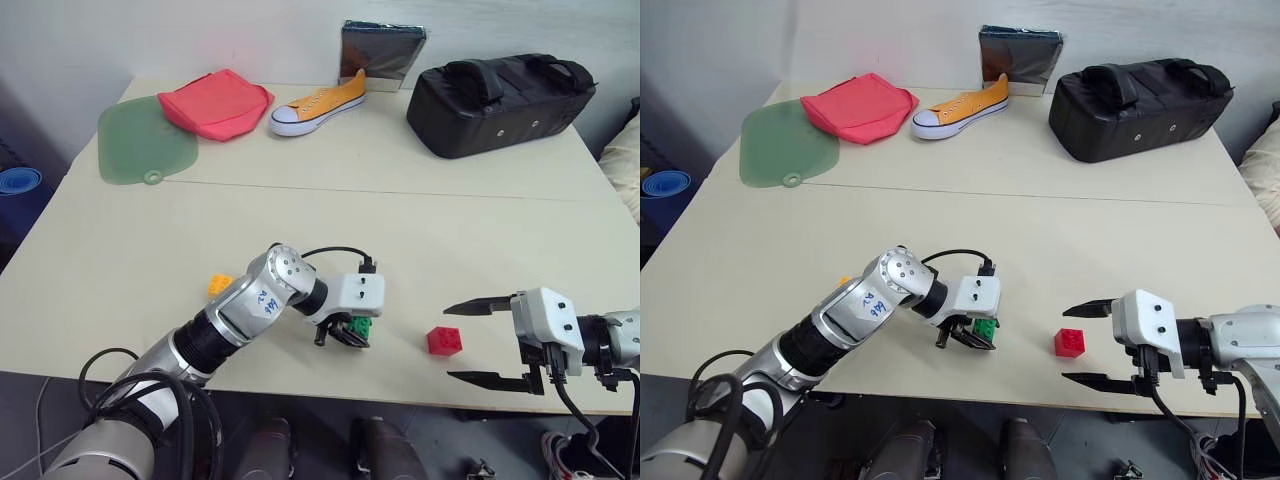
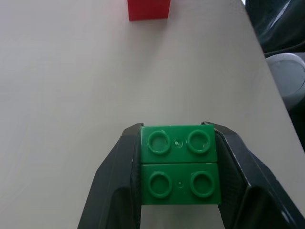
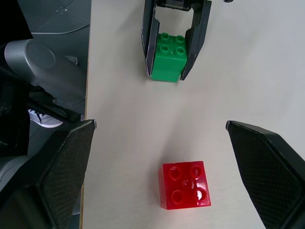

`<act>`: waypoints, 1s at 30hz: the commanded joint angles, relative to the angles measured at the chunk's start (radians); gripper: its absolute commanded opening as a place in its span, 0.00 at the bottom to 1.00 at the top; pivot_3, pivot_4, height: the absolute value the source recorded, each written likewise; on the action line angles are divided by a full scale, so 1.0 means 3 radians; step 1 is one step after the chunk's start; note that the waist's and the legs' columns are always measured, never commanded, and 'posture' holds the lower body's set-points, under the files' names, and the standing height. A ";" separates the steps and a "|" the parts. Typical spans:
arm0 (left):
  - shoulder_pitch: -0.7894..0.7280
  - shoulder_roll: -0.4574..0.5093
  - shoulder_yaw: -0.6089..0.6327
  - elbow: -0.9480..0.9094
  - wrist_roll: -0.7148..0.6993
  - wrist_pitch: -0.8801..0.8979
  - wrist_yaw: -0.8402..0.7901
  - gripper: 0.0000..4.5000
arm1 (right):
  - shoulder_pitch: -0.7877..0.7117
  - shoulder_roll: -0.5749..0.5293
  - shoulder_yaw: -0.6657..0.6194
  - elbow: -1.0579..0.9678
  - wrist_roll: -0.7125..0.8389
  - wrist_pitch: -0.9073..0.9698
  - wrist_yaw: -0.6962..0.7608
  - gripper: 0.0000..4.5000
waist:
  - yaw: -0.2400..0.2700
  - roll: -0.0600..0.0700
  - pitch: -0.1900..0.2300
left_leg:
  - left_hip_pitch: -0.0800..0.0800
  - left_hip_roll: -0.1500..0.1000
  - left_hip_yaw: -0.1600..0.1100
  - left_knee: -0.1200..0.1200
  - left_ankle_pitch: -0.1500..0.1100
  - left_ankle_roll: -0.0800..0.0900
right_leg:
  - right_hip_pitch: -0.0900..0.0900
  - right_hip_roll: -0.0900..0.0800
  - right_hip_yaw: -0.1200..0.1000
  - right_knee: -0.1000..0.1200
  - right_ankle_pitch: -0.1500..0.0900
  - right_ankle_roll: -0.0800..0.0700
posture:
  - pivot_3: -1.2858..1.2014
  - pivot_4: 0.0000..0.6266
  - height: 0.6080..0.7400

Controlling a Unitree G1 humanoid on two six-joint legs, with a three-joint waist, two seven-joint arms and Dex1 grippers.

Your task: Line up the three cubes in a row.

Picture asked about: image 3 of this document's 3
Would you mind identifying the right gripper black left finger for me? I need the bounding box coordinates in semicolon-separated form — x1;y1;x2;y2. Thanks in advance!
0;119;97;229

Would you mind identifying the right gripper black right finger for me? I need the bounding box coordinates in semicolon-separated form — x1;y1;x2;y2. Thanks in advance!
225;120;305;229

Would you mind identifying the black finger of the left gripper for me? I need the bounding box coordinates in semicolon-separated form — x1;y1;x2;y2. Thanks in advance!
140;0;160;77
179;0;213;81

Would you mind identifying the green toy brick cube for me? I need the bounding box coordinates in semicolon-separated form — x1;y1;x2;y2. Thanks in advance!
151;32;188;83

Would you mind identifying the white and black sneaker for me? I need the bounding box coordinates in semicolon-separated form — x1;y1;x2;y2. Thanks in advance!
28;108;64;128

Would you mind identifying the red toy brick cube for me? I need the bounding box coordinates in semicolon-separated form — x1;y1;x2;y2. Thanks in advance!
158;160;212;211

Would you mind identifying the silver robot body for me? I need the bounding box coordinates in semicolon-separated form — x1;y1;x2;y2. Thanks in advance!
0;39;87;122

